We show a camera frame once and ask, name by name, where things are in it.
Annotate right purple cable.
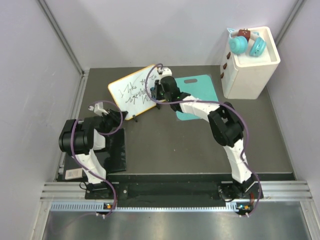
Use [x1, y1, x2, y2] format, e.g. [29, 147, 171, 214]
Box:
[145, 63, 263, 217]

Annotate teal cat ear headphones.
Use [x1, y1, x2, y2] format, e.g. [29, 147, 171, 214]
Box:
[227, 28, 267, 57]

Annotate purple cable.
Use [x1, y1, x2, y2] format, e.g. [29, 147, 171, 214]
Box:
[145, 63, 263, 217]
[70, 100, 123, 216]

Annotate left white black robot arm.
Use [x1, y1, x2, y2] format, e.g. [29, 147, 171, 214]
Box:
[58, 109, 128, 199]

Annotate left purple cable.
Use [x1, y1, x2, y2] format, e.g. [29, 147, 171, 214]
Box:
[70, 100, 123, 216]

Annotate grey slotted cable duct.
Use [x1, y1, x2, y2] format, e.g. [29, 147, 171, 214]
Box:
[50, 201, 249, 213]

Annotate small label card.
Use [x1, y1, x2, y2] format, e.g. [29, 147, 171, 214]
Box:
[65, 168, 83, 180]

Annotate black whiteboard foot near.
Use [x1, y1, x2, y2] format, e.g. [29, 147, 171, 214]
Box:
[132, 115, 138, 123]

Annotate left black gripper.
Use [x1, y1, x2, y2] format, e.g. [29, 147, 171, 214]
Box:
[101, 108, 128, 136]

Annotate yellow framed whiteboard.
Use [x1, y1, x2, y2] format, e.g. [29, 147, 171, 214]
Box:
[107, 65, 160, 121]

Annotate black glossy mat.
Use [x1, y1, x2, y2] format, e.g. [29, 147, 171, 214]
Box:
[63, 129, 127, 179]

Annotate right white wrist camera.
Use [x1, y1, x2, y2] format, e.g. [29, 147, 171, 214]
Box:
[157, 67, 172, 79]

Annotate brown toy cube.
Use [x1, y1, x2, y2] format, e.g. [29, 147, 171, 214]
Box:
[237, 29, 251, 41]

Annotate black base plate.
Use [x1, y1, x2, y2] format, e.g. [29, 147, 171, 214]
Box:
[84, 181, 262, 202]

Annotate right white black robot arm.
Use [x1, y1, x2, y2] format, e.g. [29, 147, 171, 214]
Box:
[150, 76, 255, 202]

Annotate white drawer cabinet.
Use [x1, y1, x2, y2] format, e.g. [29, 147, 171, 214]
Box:
[220, 26, 281, 100]

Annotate teal cutting board mat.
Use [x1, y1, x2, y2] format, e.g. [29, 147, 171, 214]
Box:
[173, 74, 219, 122]

